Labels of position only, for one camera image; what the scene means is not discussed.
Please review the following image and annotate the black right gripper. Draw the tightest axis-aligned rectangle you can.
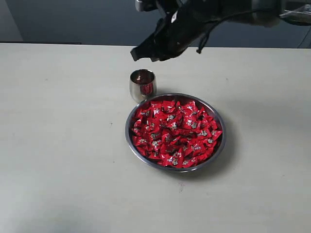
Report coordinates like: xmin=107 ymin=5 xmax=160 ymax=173
xmin=130 ymin=4 xmax=219 ymax=62

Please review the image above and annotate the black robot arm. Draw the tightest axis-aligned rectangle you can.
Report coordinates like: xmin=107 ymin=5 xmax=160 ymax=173
xmin=131 ymin=0 xmax=311 ymax=62

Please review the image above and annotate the stainless steel cup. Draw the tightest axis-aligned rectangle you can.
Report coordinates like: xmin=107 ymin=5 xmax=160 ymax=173
xmin=129 ymin=69 xmax=156 ymax=103

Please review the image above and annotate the round stainless steel bowl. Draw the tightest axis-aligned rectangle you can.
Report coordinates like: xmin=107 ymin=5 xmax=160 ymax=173
xmin=124 ymin=93 xmax=227 ymax=173

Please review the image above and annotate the pile of red wrapped candies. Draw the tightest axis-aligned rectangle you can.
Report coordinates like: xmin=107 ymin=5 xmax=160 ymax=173
xmin=131 ymin=99 xmax=223 ymax=168

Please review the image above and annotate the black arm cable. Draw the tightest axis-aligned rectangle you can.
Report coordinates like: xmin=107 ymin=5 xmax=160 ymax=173
xmin=195 ymin=7 xmax=277 ymax=54

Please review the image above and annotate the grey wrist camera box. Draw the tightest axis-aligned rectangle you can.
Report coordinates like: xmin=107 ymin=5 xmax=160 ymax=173
xmin=135 ymin=0 xmax=157 ymax=12

